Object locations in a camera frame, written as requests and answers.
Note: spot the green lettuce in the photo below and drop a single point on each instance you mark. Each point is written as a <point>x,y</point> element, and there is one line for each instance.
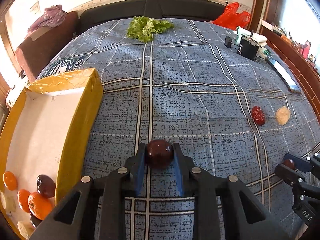
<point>148,27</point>

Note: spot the black box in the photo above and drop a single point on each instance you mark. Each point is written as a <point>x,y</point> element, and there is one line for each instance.
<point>247,50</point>

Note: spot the large orange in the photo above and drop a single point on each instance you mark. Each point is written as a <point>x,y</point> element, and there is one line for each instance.
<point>38,205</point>

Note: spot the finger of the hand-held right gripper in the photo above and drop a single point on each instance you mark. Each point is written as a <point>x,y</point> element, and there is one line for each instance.
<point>287,175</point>
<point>303,163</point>

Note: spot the dark sofa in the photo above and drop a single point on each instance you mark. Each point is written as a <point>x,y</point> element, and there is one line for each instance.
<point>150,10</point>

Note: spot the pink floral cloth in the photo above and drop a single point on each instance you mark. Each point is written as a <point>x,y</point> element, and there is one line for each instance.
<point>50,17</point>

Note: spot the wooden door frame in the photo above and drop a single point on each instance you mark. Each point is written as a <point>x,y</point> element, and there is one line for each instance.
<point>261,0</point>

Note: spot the small orange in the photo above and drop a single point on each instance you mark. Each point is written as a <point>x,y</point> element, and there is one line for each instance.
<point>10,180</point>

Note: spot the dark red plum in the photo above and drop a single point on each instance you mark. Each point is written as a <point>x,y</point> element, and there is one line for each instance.
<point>34,220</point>
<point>159,154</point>
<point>46,186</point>
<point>289,163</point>

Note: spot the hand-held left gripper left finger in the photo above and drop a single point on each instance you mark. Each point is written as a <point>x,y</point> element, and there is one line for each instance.
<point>139,166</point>

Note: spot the small black block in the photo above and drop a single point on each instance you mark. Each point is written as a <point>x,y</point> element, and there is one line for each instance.
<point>228,41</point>

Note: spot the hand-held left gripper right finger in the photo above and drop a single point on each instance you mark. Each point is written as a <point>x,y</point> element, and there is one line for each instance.
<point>178,170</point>

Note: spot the medium orange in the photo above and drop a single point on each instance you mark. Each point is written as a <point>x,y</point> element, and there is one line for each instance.
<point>23,200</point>

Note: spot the blue plaid blanket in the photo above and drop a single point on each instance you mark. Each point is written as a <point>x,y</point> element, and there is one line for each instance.
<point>187,92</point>

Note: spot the red date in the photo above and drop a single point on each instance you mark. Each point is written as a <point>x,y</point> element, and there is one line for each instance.
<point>258,115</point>

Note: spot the red plastic bag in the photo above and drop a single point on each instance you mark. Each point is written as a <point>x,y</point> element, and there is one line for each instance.
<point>233,16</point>

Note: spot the black smartphone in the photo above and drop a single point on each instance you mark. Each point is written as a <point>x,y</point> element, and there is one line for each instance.
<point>283,73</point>

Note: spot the yellow cardboard box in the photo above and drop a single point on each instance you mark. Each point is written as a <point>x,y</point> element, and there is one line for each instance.
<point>75,120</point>

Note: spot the wooden brick-pattern panel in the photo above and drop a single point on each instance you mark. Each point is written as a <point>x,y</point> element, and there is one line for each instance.
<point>300,67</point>

